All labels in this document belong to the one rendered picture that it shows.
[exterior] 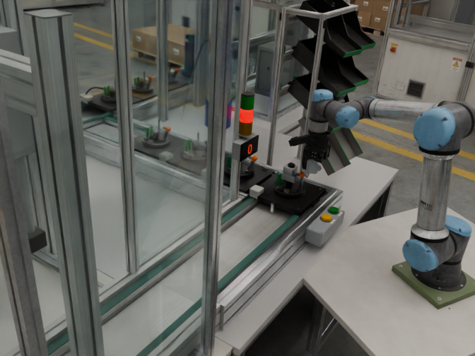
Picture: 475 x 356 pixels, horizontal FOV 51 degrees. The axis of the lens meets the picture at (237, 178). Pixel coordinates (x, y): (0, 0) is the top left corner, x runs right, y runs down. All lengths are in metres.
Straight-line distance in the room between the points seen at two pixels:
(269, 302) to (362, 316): 0.30
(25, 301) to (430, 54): 5.61
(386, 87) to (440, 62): 0.71
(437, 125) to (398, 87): 4.79
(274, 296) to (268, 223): 0.36
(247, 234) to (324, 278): 0.33
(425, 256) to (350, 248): 0.40
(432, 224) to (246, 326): 0.66
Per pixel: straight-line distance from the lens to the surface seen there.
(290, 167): 2.02
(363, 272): 1.89
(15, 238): 0.77
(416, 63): 6.17
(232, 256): 1.77
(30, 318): 0.87
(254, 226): 1.93
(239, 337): 1.57
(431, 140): 1.55
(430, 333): 1.74
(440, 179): 1.61
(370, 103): 1.87
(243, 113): 1.81
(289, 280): 1.78
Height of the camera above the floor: 1.99
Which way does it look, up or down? 28 degrees down
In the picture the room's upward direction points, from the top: 4 degrees clockwise
